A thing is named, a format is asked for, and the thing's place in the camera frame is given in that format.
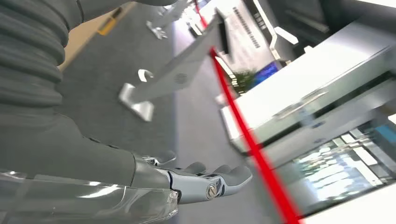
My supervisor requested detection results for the yellow block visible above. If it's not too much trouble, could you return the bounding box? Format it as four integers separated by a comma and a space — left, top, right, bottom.
97, 17, 118, 36

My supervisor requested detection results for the white counter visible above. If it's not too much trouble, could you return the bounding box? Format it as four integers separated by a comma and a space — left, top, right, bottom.
220, 17, 396, 155

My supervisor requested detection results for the grey kiosk stand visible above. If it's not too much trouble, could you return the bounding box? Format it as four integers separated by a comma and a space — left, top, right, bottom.
118, 7, 230, 122

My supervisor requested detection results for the chrome stool base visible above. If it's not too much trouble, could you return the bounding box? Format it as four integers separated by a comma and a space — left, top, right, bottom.
146, 20, 168, 40

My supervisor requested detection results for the blue screen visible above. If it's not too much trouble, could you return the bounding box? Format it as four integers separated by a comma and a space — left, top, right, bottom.
254, 61, 279, 87

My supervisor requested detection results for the green plant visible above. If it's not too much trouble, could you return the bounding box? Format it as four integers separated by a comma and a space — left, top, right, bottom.
232, 70, 257, 93

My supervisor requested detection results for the red barrier belt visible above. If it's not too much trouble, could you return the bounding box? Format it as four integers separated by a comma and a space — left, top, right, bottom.
192, 0, 302, 224

